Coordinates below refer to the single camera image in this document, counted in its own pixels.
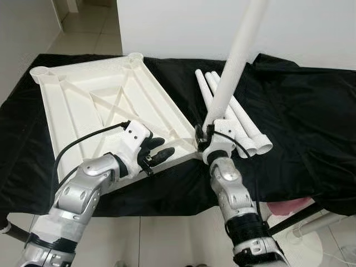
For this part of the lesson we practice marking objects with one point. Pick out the white plastic table top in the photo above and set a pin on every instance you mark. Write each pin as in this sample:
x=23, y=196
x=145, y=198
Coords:
x=100, y=105

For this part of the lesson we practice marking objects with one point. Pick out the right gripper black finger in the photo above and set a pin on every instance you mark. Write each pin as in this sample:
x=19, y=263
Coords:
x=201, y=130

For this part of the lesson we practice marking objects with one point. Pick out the black metal frame bar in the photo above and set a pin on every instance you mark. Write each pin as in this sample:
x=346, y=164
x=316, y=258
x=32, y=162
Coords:
x=295, y=219
x=16, y=233

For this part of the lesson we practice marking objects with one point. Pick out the black nylon cloth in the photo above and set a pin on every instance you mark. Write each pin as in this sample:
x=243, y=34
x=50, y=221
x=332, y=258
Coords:
x=311, y=122

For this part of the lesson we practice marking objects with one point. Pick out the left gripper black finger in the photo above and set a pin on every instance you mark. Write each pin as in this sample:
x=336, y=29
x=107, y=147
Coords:
x=164, y=156
x=154, y=142

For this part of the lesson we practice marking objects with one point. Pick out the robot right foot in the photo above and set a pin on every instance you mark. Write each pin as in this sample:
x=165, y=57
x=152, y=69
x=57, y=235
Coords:
x=198, y=264

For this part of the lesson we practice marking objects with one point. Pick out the white plastic table leg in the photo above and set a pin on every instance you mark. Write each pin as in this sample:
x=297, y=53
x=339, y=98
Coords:
x=203, y=86
x=236, y=55
x=245, y=139
x=256, y=130

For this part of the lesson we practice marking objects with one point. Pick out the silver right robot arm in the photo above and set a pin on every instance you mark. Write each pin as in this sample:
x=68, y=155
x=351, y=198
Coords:
x=231, y=189

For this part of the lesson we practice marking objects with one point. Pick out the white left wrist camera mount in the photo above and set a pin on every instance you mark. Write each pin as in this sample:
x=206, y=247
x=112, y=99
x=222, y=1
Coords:
x=133, y=139

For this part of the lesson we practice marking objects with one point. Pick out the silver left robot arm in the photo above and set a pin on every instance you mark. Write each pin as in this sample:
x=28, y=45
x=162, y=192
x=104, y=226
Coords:
x=78, y=194

